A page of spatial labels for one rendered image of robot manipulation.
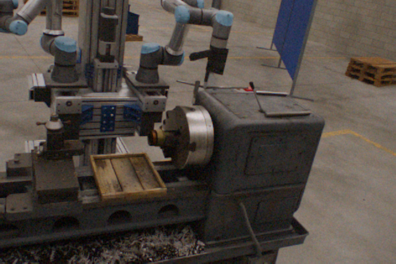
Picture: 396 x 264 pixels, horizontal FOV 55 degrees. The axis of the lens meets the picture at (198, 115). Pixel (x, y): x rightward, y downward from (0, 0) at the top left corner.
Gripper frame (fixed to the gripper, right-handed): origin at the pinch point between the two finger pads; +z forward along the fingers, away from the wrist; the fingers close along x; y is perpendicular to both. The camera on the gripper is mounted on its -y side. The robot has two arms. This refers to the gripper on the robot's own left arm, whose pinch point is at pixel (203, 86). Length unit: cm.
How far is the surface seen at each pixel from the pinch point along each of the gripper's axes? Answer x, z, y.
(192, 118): -6.7, 14.5, -2.0
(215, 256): -25, 78, 25
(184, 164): -14.6, 35.2, -0.5
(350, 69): 709, 171, 300
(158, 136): -10.8, 26.2, -15.5
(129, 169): -11, 49, -27
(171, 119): 0.4, 21.3, -12.4
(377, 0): 1050, 45, 412
